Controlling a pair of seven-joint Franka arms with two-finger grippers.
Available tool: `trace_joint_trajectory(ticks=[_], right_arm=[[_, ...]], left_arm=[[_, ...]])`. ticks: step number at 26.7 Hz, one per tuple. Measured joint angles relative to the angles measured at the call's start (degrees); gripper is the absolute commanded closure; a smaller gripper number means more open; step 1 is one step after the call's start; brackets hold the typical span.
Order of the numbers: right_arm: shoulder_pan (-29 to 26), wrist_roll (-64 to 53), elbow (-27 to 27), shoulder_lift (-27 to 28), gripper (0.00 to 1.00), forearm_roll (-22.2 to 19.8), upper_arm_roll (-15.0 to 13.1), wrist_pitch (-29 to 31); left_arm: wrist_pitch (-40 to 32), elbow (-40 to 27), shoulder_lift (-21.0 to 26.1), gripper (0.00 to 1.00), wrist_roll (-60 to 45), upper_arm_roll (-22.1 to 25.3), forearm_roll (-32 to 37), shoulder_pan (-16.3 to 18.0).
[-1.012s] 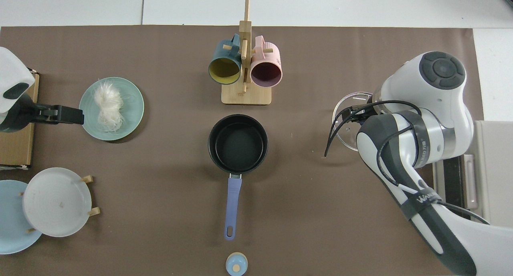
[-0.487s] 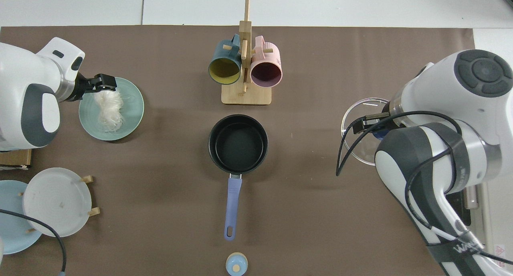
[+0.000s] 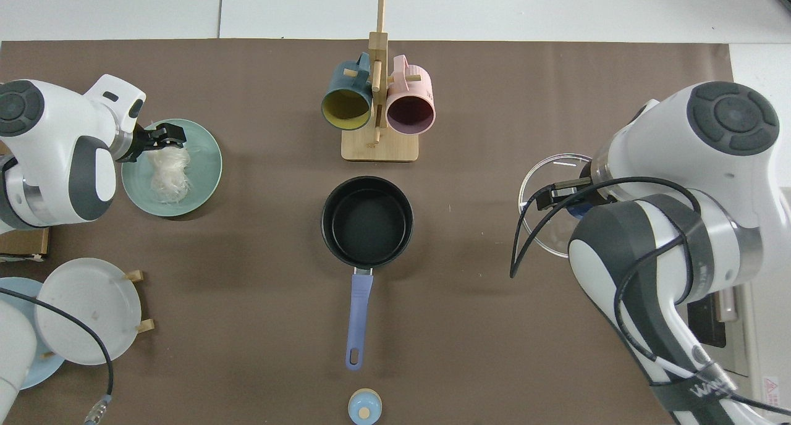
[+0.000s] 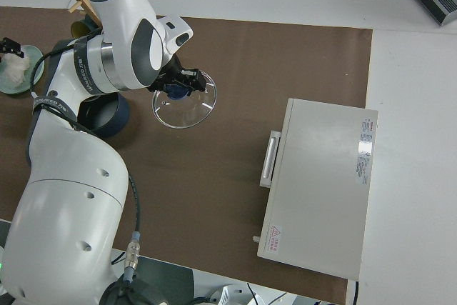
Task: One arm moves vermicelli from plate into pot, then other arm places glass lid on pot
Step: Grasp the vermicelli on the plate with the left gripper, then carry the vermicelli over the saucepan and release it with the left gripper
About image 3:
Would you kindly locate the white vermicelli bundle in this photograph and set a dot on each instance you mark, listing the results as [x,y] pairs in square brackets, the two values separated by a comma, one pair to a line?
[168,172]

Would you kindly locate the glass lid blue knob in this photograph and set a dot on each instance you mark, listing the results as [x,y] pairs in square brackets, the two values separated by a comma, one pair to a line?
[550,233]

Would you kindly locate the pale green plate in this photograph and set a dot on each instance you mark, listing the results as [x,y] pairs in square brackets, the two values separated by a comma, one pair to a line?
[204,165]

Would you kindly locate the wooden plate rack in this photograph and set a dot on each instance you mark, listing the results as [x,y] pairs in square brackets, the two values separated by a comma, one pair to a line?
[134,276]

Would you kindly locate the white plate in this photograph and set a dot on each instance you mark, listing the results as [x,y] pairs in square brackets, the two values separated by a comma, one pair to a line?
[86,314]

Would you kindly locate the light blue plate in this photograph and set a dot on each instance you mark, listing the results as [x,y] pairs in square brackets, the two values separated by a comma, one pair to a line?
[46,366]

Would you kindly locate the brown table cloth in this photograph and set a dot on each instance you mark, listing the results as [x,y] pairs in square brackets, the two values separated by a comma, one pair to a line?
[247,289]

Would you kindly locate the dark teal mug yellow inside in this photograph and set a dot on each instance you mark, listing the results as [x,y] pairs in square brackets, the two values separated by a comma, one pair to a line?
[341,82]

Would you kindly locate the wooden cup stand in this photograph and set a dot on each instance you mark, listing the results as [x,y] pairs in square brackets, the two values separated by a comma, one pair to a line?
[380,147]

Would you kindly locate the pale toaster oven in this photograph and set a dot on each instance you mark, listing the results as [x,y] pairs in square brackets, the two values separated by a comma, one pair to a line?
[769,326]

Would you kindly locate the pink ribbed mug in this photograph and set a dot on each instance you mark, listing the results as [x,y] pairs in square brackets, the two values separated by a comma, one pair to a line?
[415,82]

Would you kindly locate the small blue round thing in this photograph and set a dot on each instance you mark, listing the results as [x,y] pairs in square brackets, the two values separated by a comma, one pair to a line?
[364,408]

